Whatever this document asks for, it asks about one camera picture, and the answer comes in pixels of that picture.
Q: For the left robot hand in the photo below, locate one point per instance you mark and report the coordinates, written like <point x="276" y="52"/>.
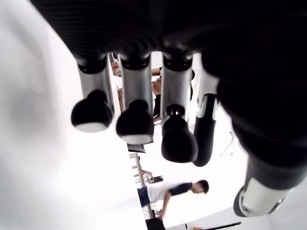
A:
<point x="168" y="24"/>

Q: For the metal frame rack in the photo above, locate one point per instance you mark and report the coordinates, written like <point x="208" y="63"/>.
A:
<point x="137" y="163"/>

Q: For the black cabinet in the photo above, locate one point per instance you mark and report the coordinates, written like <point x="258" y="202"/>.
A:
<point x="156" y="225"/>

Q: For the person white shirt navy sleeves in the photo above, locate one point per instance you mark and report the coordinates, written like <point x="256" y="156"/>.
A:
<point x="156" y="194"/>

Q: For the person in black shirt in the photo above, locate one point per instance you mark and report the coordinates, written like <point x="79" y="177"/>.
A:
<point x="157" y="105"/>

